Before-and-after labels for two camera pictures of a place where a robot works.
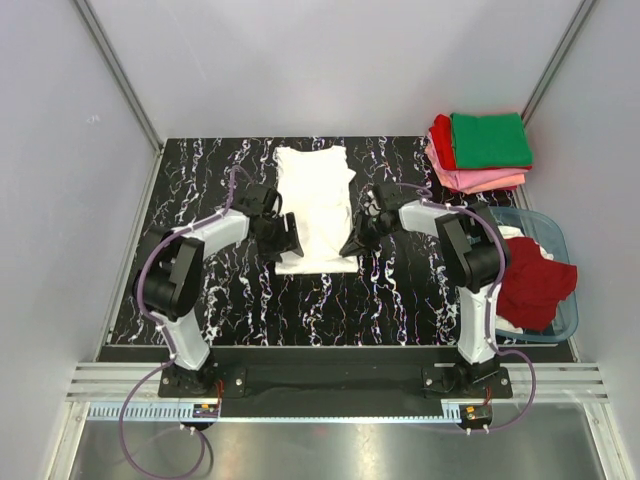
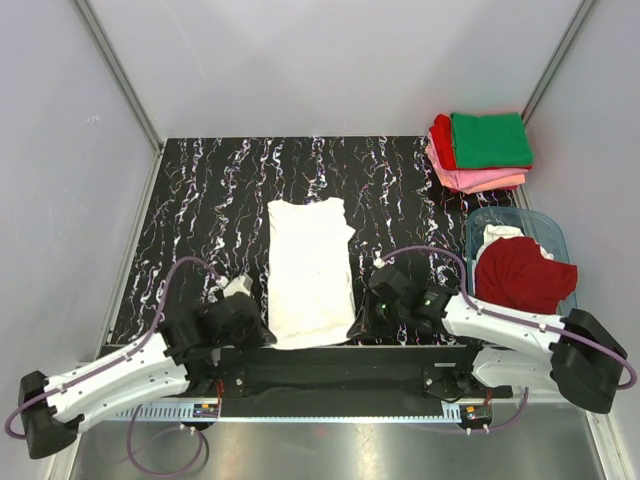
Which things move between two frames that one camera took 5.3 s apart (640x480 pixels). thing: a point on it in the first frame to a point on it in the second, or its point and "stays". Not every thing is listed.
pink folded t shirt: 452,178 stays
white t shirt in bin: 513,232 stays
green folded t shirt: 485,140 stays
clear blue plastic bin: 549,234 stays
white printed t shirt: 315,186 to 310,291
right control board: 476,414 stays
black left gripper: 288,241 to 261,336
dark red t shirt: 533,286 stays
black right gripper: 356,244 to 368,326
